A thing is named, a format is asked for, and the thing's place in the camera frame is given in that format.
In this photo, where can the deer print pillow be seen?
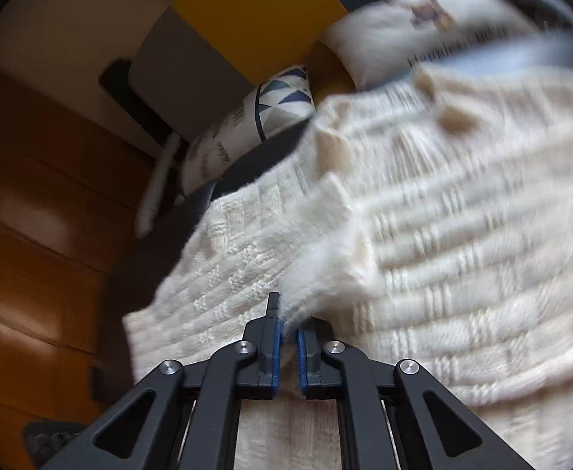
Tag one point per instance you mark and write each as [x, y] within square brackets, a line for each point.
[387, 37]

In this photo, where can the grey yellow blue sofa chair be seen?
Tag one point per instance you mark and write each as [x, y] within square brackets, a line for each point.
[202, 57]

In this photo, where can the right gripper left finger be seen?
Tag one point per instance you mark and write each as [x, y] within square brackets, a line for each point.
[248, 369]

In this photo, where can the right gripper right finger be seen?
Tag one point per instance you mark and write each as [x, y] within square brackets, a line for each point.
[330, 369]

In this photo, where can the cream knitted sweater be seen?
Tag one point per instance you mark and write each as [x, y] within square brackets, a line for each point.
[429, 219]

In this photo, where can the blue triangle pattern pillow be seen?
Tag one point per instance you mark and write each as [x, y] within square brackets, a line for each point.
[270, 108]

